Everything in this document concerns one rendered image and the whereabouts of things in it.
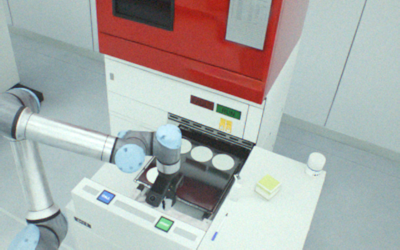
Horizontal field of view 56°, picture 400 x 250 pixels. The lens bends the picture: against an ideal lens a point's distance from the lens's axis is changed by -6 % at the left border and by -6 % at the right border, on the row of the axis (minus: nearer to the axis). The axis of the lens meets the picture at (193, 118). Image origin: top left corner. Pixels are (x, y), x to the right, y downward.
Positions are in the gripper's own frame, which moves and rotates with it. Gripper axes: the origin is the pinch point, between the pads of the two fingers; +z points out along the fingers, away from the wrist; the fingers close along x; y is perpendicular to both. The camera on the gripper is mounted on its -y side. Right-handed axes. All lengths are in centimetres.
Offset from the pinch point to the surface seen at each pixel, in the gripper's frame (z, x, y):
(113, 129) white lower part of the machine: 34, 63, 59
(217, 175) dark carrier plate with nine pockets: 15.7, -6.5, 38.0
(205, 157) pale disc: 15.6, 2.4, 46.4
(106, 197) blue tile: 9.1, 25.6, 0.6
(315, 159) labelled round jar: 0, -44, 51
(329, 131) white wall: 98, -53, 204
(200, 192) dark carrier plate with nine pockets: 15.7, -4.1, 25.9
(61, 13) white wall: 62, 231, 211
